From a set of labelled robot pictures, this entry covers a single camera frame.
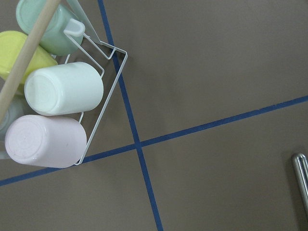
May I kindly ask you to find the steel muddler with black cap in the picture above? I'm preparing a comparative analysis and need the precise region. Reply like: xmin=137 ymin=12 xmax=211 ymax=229
xmin=292 ymin=153 xmax=308 ymax=217

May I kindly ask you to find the white plastic cup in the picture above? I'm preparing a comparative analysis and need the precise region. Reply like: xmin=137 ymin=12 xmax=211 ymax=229
xmin=24 ymin=62 xmax=104 ymax=116

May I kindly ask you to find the pink plastic cup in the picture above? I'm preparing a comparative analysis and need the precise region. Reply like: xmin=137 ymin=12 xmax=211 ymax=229
xmin=5 ymin=115 xmax=87 ymax=168

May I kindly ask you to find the green plastic cup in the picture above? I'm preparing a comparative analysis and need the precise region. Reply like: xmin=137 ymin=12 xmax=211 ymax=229
xmin=16 ymin=0 xmax=78 ymax=56

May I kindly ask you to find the grey plastic cup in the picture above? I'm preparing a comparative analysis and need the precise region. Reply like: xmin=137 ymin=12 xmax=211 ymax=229
xmin=0 ymin=95 xmax=25 ymax=141

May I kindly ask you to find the yellow plastic cup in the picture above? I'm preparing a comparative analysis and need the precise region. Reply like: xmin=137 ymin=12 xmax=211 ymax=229
xmin=0 ymin=31 xmax=58 ymax=84

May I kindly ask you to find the white wire cup rack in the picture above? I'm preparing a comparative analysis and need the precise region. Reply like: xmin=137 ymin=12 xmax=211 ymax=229
xmin=0 ymin=0 xmax=128 ymax=166

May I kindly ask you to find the wooden rack handle rod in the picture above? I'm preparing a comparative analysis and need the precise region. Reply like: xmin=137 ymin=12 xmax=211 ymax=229
xmin=0 ymin=0 xmax=60 ymax=120

